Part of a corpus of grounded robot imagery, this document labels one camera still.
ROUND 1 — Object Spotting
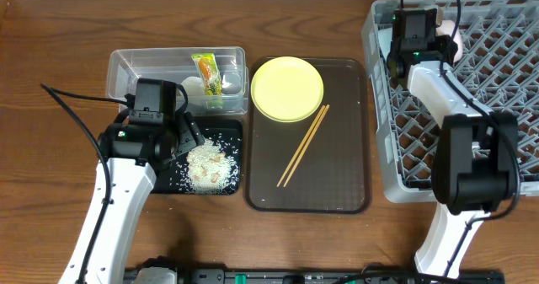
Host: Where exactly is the white bowl with rice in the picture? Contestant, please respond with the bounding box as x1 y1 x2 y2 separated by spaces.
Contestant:
435 5 464 64

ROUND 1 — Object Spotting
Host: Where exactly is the white tissue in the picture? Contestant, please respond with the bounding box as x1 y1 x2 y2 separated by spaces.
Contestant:
181 76 207 108

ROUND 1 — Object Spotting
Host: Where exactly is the light blue bowl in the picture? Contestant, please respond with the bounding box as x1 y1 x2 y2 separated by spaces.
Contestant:
378 28 392 62

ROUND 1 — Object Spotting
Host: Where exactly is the green orange snack wrapper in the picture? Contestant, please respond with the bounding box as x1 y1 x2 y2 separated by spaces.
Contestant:
191 53 222 96

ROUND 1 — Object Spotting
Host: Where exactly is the yellow round plate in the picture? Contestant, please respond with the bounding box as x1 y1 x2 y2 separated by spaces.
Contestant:
251 56 324 122

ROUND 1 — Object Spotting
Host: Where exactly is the wooden chopstick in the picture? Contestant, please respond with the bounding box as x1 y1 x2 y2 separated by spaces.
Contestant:
282 104 331 188
275 104 328 188

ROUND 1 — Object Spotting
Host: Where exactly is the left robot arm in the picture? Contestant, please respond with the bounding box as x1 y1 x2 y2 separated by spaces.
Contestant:
60 153 157 283

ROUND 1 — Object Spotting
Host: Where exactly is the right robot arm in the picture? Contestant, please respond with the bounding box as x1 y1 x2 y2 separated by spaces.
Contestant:
380 29 520 279

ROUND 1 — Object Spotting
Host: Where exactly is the black plastic waste tray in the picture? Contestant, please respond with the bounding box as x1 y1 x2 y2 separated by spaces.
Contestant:
153 117 243 195

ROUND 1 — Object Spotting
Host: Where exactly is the grey dishwasher rack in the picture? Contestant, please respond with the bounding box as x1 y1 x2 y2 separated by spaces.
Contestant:
361 0 538 203

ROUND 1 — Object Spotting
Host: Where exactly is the clear plastic waste bin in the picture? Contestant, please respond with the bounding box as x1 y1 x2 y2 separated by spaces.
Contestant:
106 46 249 116

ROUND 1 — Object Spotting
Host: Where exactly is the pile of rice leftovers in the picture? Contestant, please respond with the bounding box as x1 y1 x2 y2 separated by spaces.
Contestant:
169 134 241 195

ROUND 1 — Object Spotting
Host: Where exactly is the brown plastic serving tray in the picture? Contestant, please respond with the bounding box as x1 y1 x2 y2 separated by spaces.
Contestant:
244 57 371 214

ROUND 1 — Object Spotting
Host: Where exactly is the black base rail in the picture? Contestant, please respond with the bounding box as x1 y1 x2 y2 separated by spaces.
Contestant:
124 256 506 284

